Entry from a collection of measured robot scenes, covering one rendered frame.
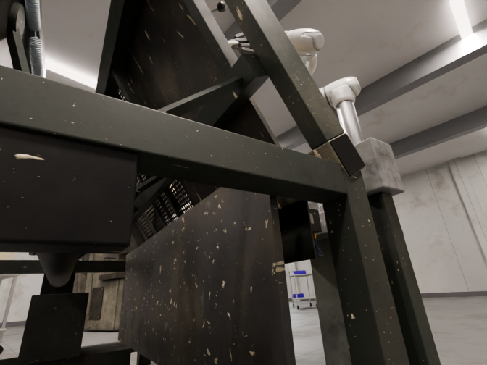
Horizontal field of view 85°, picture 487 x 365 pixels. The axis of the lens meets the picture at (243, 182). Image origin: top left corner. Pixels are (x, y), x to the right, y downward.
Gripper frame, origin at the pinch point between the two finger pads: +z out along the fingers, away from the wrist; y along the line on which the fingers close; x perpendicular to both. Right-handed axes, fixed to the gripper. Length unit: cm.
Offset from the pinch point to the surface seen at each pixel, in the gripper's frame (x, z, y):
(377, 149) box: -29, -1, 67
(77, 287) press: 631, 49, 49
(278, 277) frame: -18, 51, 79
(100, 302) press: 499, 36, 93
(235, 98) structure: -12.4, 27.1, 30.7
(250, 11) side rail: -28.7, 21.5, 14.0
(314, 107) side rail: -29, 19, 47
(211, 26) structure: -15.9, 24.2, 6.9
